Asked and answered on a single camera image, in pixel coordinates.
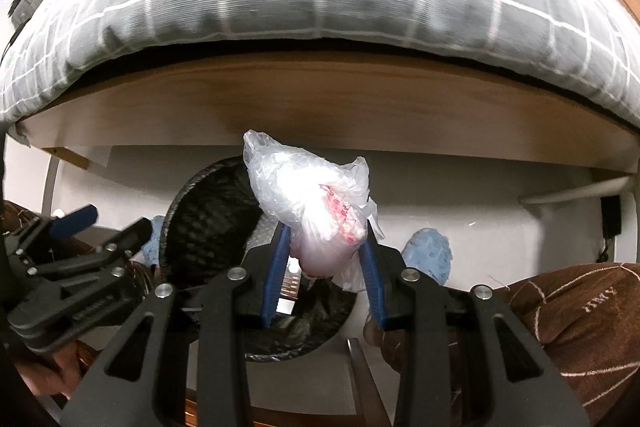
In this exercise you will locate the white bed rail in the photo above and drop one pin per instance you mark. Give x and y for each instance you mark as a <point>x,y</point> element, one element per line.
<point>575,193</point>

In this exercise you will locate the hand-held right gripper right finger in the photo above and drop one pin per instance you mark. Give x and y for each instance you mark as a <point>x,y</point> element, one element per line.
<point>375,287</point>

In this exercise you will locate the black power adapter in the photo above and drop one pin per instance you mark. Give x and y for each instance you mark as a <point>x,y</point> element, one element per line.
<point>611,216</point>

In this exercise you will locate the blue slipper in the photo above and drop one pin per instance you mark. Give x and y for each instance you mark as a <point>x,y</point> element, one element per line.
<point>152,232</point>
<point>427,252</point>

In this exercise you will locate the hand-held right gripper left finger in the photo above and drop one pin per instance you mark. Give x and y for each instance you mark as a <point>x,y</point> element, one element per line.
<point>275,277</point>

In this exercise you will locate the wooden bed frame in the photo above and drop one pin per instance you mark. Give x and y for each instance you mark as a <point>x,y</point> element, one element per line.
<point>350,107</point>

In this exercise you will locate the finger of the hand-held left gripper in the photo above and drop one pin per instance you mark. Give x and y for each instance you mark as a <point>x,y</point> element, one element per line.
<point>75,219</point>
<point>130,239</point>

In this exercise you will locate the clear plastic bag red print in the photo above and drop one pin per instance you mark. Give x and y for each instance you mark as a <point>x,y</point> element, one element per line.
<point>300,187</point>

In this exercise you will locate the trash bin with black bag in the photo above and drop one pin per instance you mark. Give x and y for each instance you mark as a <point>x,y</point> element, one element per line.
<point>210,227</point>

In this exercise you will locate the person's left hand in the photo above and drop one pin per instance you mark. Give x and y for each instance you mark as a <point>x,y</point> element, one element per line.
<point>57,374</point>

